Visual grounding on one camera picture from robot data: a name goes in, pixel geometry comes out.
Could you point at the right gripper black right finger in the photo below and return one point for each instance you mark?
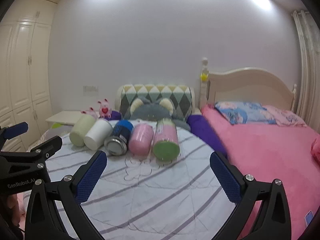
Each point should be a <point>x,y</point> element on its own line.
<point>273,218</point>

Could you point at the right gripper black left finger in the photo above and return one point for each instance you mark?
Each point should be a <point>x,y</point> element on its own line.
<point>43,220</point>

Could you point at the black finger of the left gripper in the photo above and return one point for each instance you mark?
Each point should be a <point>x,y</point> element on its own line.
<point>8,133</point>
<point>40,153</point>

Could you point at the white paper cup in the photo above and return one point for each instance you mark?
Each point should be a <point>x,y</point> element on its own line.
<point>95,137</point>

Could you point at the pale green cup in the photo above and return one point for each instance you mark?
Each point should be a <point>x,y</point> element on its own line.
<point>80,129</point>

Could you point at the blue steel thermos cup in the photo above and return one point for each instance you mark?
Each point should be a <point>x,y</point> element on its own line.
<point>117,143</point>

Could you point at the pink cup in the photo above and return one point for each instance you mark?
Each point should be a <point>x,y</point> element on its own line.
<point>141,139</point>

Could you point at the left hand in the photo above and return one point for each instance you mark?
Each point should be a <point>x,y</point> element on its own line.
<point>13,205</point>

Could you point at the smartphone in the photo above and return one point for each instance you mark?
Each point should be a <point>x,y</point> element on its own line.
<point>308,218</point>

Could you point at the white bedside table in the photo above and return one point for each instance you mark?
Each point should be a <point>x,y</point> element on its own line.
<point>65,118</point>

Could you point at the pink blanket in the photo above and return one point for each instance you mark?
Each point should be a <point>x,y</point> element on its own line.
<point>271,152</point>

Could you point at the pink bunny toy front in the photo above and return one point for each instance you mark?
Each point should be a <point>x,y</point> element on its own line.
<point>91,111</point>

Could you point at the pink bunny toy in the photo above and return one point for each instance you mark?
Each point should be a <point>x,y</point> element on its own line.
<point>91,111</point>
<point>105,111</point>

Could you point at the white striped quilt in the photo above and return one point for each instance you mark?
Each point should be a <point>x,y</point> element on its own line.
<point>146,199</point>

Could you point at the pink plush item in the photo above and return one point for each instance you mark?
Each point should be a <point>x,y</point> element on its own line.
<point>315,150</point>

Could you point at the pink bunny toy rear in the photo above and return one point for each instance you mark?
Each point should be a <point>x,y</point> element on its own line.
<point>105,111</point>

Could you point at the cream wardrobe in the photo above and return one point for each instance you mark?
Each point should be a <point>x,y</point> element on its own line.
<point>25,33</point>

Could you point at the pink cartoon pillow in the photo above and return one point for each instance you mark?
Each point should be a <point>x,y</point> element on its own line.
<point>285,117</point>

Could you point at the blue cartoon pillow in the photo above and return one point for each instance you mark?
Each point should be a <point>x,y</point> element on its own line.
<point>237,112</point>

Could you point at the purple blanket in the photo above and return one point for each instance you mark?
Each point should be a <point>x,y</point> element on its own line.
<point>201,128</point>

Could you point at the grey plush cat pillow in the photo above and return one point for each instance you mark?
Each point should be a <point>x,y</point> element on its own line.
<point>143,109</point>

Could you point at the pink green tumbler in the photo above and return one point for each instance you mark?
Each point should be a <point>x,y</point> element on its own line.
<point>165,142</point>

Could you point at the cream bed headboard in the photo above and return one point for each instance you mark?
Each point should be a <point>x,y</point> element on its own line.
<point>246,84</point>

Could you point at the diamond pattern cushion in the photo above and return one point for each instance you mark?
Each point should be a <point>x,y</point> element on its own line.
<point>182,97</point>

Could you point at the yellow star ornament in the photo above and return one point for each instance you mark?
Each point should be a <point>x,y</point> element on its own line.
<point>204,77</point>

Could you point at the white curtain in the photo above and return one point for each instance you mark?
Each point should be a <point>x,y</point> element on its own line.
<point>308,35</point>

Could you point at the wall switch panel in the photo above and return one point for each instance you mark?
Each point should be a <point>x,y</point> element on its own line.
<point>90,90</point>

